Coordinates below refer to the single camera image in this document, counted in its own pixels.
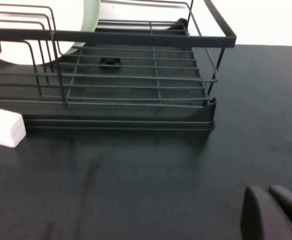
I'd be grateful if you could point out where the white round plate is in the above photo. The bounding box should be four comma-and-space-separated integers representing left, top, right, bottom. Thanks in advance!
0, 0, 85, 66

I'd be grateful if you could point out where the pale green round plate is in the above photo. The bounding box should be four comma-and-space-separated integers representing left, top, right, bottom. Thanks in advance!
72, 0, 102, 55

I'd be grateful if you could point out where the white cube block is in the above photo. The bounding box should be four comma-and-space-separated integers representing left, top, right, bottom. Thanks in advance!
0, 108, 27, 149

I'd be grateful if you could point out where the black wire dish rack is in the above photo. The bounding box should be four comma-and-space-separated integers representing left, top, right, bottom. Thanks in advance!
0, 0, 238, 108
0, 18, 216, 132

